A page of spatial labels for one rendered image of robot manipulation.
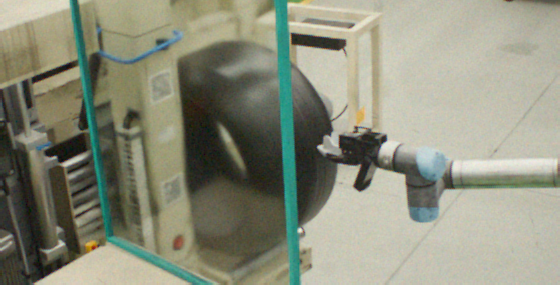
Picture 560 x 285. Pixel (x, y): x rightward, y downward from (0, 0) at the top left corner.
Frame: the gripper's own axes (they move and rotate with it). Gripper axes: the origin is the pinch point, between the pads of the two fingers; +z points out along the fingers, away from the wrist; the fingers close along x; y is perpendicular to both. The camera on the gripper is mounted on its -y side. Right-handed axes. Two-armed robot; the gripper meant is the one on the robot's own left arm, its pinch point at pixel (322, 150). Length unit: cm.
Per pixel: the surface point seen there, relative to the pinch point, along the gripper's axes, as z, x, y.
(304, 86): 7.6, -4.5, 15.6
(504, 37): 172, -429, -106
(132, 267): -3, 70, 1
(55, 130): 79, 30, 4
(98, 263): 4, 74, 1
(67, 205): 64, 41, -13
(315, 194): 2.4, 2.1, -12.7
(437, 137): 123, -252, -112
